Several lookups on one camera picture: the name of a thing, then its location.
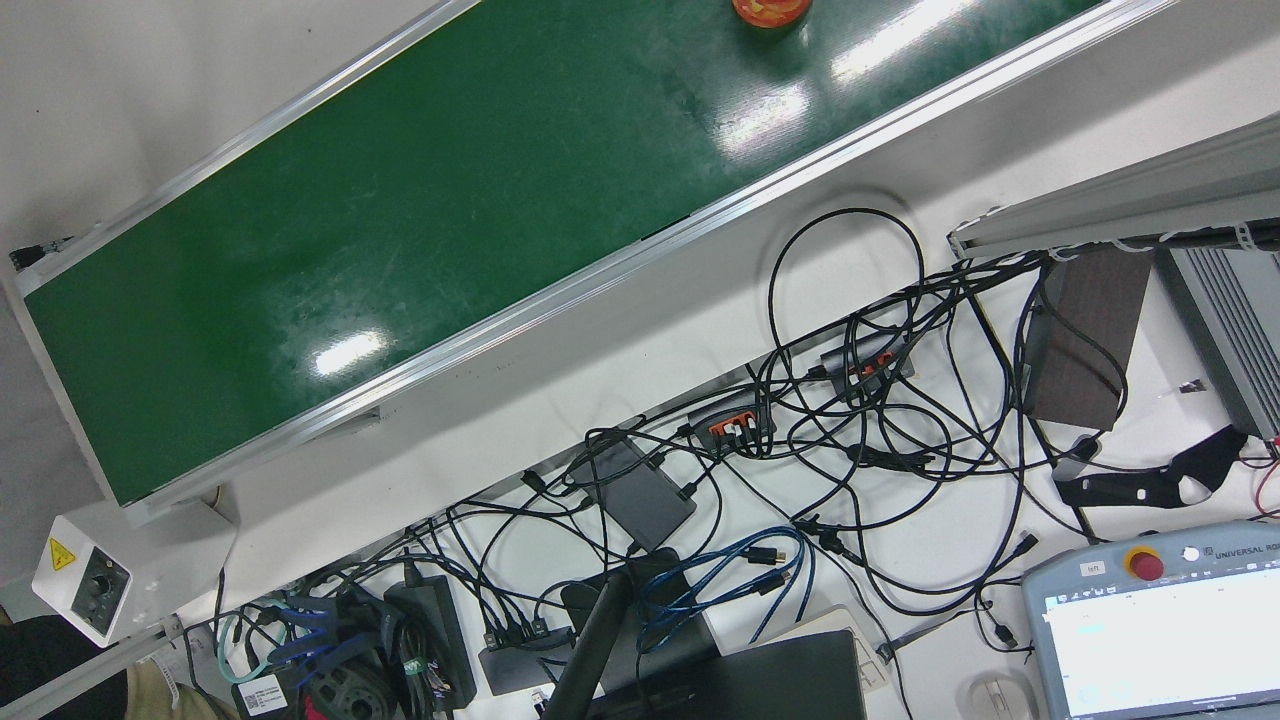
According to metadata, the yellow-capped oil bottle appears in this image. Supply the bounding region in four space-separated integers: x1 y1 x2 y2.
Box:
730 0 813 30

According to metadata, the grey hub with orange ports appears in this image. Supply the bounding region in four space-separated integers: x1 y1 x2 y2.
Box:
818 330 917 394
685 388 780 452

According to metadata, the dark grey flat adapter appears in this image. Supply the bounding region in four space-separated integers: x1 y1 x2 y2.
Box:
578 432 700 554

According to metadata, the green conveyor belt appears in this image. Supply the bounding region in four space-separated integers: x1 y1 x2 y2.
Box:
8 0 1181 528

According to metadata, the black docking hub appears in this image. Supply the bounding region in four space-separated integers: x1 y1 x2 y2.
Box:
477 624 582 697

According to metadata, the beige flat pad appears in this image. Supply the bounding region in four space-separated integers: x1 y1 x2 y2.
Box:
720 604 893 693

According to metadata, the black power brick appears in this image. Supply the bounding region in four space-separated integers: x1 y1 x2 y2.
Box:
384 574 480 712

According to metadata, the brown box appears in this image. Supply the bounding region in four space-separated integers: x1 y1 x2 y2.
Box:
1022 248 1154 434

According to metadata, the white computer mouse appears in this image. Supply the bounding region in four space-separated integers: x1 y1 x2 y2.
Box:
965 675 1042 720

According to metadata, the white QR label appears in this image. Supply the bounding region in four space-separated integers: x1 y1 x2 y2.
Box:
231 672 294 717

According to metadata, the silver aluminium profile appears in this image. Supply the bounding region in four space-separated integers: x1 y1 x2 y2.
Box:
945 113 1280 264

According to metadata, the grey teach pendant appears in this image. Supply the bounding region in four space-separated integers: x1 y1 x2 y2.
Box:
1020 520 1280 720

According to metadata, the grey finned metal box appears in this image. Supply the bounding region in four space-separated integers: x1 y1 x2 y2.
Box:
1155 245 1280 443

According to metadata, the white conveyor control box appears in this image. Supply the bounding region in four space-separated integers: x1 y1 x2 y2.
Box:
30 497 241 649

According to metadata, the blue cable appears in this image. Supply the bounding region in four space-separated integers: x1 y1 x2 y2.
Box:
638 527 814 641
636 560 796 651

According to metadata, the black looped cable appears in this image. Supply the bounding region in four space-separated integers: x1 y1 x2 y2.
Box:
767 207 927 401

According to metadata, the teal cable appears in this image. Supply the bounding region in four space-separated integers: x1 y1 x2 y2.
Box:
214 610 273 683

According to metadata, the black curved flat bracket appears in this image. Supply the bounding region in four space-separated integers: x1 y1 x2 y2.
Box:
1053 425 1250 512

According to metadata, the red wire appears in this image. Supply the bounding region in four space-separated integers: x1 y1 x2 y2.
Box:
1238 433 1280 522

